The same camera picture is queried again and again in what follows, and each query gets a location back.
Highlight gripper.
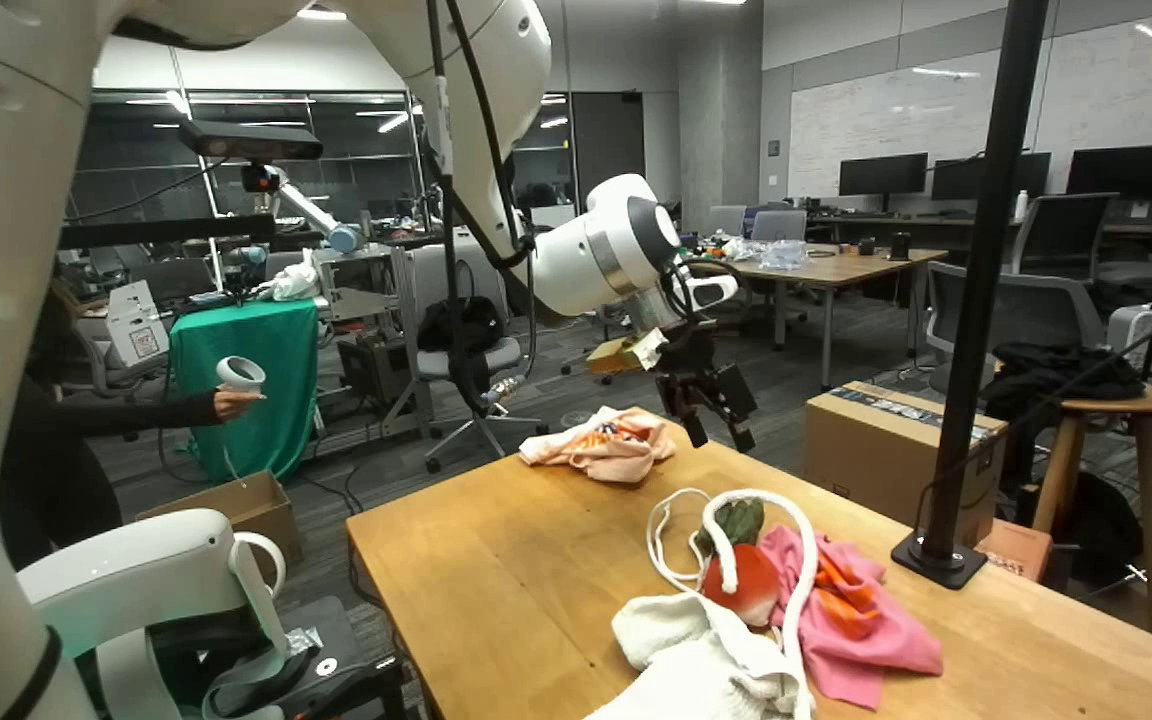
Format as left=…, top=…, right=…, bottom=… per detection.
left=656, top=328, right=759, bottom=455

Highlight green plush vegetable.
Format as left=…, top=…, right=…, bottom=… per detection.
left=693, top=497, right=767, bottom=557

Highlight peach cloth with orange print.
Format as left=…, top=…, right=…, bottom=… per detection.
left=519, top=405, right=678, bottom=486

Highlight large cardboard box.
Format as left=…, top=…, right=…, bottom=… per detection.
left=802, top=380, right=1009, bottom=547

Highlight red plush fruit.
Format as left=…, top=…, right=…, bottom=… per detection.
left=700, top=543, right=783, bottom=629

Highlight clear plastic bags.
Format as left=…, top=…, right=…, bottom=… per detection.
left=720, top=236, right=810, bottom=272

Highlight wooden table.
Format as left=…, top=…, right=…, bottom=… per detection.
left=693, top=242, right=950, bottom=392

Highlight white towel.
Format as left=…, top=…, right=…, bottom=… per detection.
left=584, top=592, right=817, bottom=720

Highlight pink cloth with orange print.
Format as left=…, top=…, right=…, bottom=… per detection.
left=758, top=523, right=945, bottom=712

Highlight grey office chair with bag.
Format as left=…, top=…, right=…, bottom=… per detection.
left=380, top=242, right=550, bottom=475

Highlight black pole stand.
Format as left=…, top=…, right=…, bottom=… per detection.
left=891, top=0, right=1051, bottom=590

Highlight dark door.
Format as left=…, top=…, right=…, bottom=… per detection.
left=572, top=91, right=646, bottom=207

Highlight row of monitors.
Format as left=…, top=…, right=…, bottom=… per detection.
left=838, top=138, right=1152, bottom=214

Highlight small orange box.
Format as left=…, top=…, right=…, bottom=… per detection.
left=976, top=518, right=1053, bottom=584

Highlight black garment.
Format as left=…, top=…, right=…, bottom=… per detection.
left=980, top=341, right=1149, bottom=423

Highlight whiteboard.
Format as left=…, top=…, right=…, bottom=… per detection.
left=787, top=4, right=1152, bottom=201

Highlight wooden stool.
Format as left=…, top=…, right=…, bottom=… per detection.
left=1030, top=384, right=1152, bottom=641

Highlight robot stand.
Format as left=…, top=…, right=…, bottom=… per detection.
left=174, top=597, right=409, bottom=720

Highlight table with green cloth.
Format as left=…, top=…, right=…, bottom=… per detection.
left=167, top=297, right=321, bottom=484

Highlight open cardboard box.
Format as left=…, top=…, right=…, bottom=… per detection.
left=135, top=470, right=303, bottom=583

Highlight hand controller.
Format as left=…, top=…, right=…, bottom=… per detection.
left=215, top=356, right=268, bottom=393

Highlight white machine box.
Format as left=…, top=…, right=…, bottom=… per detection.
left=104, top=279, right=173, bottom=370

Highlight person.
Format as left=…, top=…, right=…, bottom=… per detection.
left=0, top=280, right=268, bottom=573

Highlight white rope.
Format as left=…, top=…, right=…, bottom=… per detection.
left=645, top=487, right=820, bottom=706

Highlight camera on mount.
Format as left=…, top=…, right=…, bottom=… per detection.
left=178, top=117, right=326, bottom=195

